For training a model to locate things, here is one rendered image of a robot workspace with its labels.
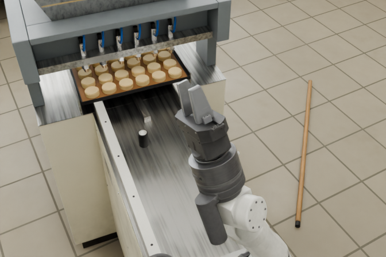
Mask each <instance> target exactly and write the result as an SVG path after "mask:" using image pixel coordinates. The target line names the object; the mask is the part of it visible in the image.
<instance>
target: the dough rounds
mask: <svg viewBox="0 0 386 257"><path fill-rule="evenodd" d="M158 51H159V52H158V54H157V56H156V57H153V56H152V54H151V52H145V53H142V56H141V59H140V60H139V61H137V60H136V58H135V57H134V55H132V56H127V57H125V61H124V63H123V64H120V63H119V62H118V60H117V59H114V60H109V61H107V62H108V63H107V67H106V68H102V66H101V65H100V63H96V64H91V65H90V69H89V71H88V72H85V71H84V70H83V68H82V67H77V68H72V72H73V74H74V78H75V81H76V84H77V86H78V90H79V93H80V96H81V98H82V101H83V102H85V101H88V100H92V99H96V98H101V97H104V96H109V95H113V94H118V93H121V92H125V91H130V90H133V89H138V88H142V87H146V86H149V85H154V84H158V83H163V82H166V81H170V80H175V79H179V78H182V77H187V75H186V73H185V71H184V70H183V68H182V67H181V65H180V64H179V62H178V61H177V59H176V57H175V56H174V55H173V53H169V51H168V49H167V48H164V49H159V50H158Z"/></svg>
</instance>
